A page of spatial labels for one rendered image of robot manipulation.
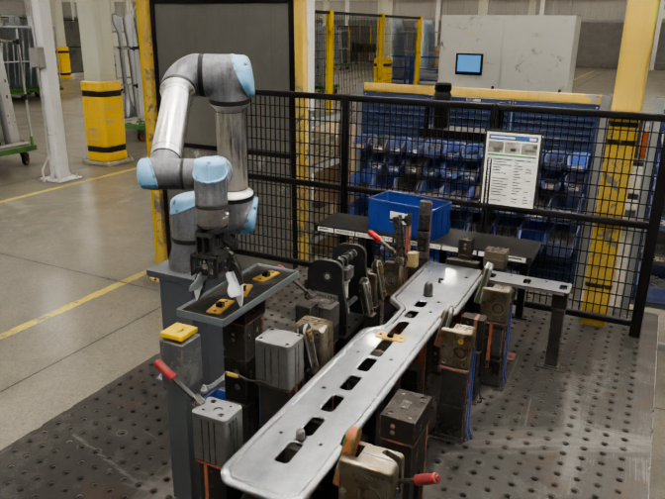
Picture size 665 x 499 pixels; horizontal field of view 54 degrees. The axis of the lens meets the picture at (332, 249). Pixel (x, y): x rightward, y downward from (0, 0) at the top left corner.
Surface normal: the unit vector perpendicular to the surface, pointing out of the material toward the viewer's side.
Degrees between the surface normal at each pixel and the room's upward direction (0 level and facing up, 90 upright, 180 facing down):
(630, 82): 87
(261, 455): 0
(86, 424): 0
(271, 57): 90
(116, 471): 0
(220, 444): 90
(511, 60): 90
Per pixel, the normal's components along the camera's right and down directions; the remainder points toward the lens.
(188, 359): 0.90, 0.15
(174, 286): -0.45, 0.28
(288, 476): 0.01, -0.95
